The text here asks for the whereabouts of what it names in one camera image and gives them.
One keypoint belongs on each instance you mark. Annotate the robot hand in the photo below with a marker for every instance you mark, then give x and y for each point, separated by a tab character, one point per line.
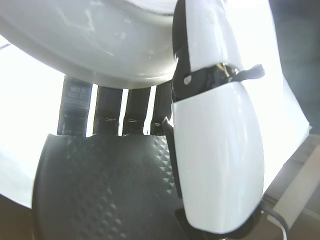
105	190

